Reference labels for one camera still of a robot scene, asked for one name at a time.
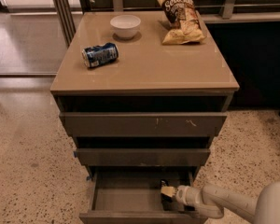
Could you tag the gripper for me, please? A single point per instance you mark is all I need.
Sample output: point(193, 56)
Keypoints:
point(183, 194)

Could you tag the black rxbar chocolate bar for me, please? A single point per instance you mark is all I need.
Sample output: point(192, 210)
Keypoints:
point(164, 183)

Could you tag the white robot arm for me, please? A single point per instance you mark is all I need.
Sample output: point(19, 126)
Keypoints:
point(211, 200)

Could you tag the grey open bottom drawer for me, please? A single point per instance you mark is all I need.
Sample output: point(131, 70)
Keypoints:
point(135, 198)

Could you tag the grey drawer cabinet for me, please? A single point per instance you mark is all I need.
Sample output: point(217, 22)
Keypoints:
point(147, 77)

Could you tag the grey middle drawer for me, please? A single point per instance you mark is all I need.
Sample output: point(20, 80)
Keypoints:
point(142, 157)

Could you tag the grey top drawer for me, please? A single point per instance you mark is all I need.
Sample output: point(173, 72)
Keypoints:
point(185, 124)

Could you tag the blue soda can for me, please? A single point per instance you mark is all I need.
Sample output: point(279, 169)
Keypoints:
point(100, 55)

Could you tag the white ceramic bowl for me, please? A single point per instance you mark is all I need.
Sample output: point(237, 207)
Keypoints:
point(125, 26)

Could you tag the sea salt chips bag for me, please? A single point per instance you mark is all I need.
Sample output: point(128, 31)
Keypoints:
point(184, 23)

